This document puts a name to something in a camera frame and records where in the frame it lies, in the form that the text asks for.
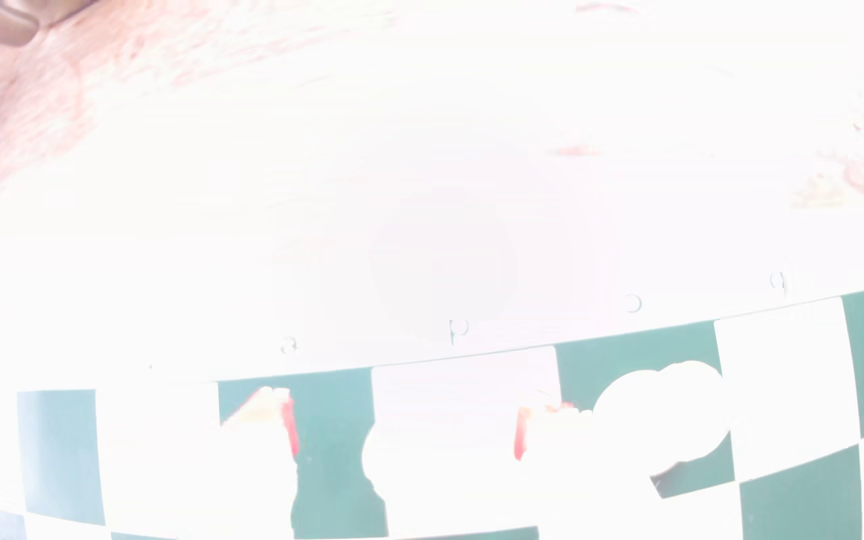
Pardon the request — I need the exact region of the gripper finger with orange tip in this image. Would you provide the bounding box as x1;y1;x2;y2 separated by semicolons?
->
177;386;301;540
513;401;693;540

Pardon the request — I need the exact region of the green and white chess mat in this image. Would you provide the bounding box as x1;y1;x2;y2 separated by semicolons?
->
0;225;864;540

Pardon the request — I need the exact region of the white rook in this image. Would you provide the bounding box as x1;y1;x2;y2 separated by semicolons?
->
593;360;733;478

